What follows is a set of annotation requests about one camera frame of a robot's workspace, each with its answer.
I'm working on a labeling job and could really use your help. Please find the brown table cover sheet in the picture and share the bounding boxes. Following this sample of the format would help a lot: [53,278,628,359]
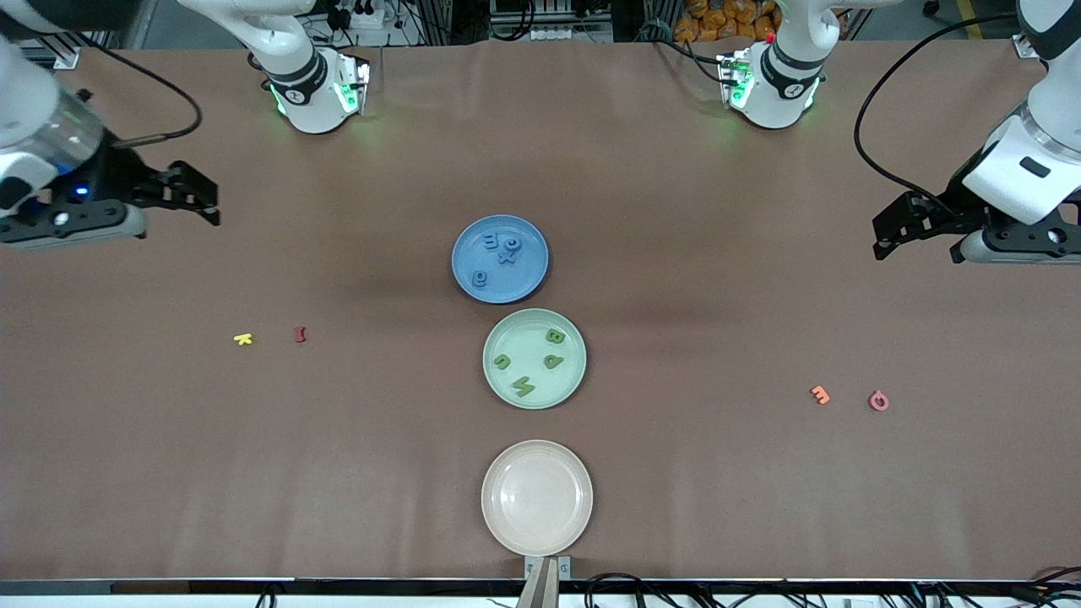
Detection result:
[0,38,1081,584]

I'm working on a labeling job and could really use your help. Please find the green plate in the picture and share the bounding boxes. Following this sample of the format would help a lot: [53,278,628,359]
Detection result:
[482,307,588,411]

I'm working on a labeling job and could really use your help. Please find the pink beige plate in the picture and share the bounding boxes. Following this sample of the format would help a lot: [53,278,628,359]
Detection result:
[481,439,595,557]

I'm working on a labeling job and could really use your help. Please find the aluminium frame profile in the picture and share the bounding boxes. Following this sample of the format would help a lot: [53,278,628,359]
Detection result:
[25,32,81,70]

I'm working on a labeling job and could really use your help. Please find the white power strip with plugs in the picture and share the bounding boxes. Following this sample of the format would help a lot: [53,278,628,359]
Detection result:
[325,0,406,30]

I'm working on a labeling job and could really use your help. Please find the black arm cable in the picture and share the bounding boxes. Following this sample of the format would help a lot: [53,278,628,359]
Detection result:
[80,34,204,149]
[854,8,1019,208]

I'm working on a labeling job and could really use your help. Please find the orange net bag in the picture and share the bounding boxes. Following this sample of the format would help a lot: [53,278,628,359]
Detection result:
[674,0,782,43]

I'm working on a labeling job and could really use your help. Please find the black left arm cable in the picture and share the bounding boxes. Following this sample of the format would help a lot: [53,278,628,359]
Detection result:
[854,8,1019,208]

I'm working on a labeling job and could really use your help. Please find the blue plate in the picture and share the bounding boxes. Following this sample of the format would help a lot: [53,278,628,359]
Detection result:
[451,214,551,305]

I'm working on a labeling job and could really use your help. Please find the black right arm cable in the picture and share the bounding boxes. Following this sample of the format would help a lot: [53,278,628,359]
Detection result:
[80,34,204,149]

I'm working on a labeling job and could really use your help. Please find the metal bracket with beige post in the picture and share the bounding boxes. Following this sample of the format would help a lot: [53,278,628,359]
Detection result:
[517,555,573,608]

